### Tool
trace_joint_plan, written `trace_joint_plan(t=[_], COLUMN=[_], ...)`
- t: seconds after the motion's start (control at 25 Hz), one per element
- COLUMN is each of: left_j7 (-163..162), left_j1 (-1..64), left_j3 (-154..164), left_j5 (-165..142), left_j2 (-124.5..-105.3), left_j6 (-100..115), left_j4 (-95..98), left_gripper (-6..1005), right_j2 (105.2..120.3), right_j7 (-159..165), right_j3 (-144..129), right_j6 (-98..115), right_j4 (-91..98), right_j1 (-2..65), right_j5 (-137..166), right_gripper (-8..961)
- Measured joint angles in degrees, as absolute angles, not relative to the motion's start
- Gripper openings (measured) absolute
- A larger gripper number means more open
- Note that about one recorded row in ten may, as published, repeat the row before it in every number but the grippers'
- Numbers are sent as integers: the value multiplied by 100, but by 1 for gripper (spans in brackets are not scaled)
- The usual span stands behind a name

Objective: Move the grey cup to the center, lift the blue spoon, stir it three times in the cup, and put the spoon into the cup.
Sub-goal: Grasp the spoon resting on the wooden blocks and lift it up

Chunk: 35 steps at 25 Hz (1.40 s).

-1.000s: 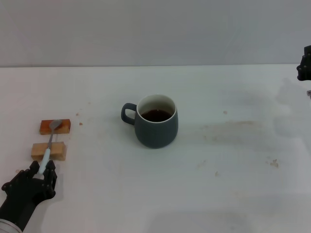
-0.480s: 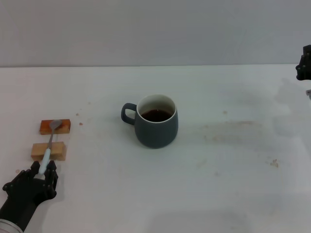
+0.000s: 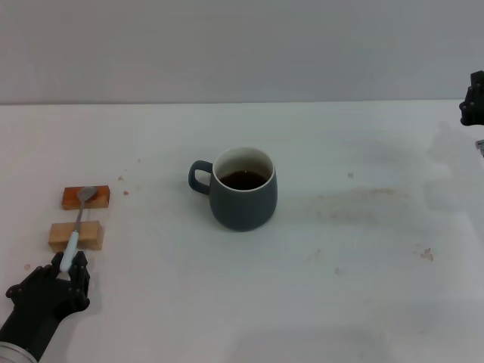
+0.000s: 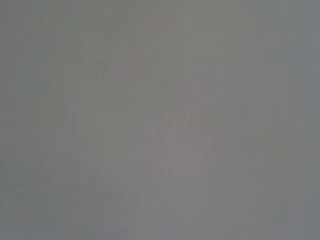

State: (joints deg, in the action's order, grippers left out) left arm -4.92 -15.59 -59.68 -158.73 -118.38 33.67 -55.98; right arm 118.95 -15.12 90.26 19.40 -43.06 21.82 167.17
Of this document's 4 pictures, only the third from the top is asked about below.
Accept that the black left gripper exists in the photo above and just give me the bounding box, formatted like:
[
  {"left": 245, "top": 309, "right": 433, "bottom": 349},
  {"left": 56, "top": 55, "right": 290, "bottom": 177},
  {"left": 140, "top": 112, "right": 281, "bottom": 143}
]
[{"left": 0, "top": 250, "right": 92, "bottom": 360}]

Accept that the blue-handled metal spoon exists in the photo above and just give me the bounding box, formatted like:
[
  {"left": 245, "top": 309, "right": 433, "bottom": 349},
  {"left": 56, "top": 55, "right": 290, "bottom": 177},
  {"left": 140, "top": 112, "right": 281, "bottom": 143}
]
[{"left": 59, "top": 186, "right": 98, "bottom": 274}]

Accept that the dark grey ceramic mug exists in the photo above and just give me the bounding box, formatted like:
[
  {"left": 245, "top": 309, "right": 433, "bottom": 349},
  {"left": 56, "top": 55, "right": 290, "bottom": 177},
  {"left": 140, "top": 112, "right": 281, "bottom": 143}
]
[{"left": 188, "top": 147, "right": 278, "bottom": 232}]

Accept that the light wooden block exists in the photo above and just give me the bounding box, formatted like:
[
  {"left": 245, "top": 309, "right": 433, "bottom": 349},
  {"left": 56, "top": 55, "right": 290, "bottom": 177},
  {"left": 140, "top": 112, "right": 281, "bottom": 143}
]
[{"left": 48, "top": 221, "right": 104, "bottom": 253}]

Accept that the reddish brown wooden block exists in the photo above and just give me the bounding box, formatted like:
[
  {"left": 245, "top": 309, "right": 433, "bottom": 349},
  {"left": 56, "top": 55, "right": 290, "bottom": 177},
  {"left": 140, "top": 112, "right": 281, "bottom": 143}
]
[{"left": 60, "top": 185, "right": 112, "bottom": 211}]

